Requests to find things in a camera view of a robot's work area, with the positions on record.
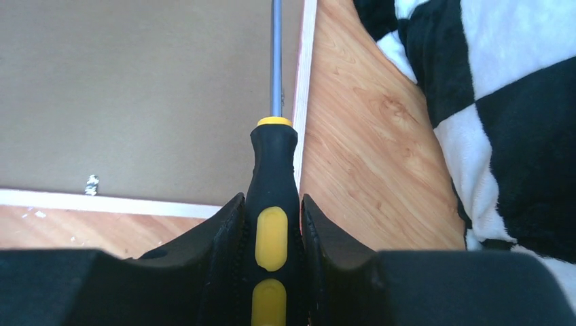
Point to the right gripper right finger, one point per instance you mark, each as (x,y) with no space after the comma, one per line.
(351,284)

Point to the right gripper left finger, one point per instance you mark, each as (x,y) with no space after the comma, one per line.
(187,281)

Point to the yellow black screwdriver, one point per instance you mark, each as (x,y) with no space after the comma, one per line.
(272,277)

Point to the pink picture frame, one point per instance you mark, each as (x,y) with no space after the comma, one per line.
(141,107)

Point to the black white checkered pillow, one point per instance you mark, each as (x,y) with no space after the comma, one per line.
(499,82)

